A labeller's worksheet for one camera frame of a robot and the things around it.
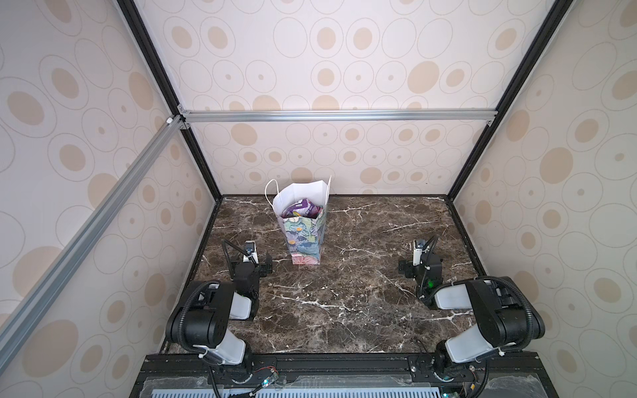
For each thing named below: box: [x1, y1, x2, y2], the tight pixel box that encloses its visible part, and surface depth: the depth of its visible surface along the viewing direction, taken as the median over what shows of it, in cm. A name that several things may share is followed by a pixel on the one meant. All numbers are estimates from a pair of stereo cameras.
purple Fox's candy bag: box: [281, 198, 324, 219], surface depth 91 cm
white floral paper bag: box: [264, 175, 332, 266], surface depth 89 cm
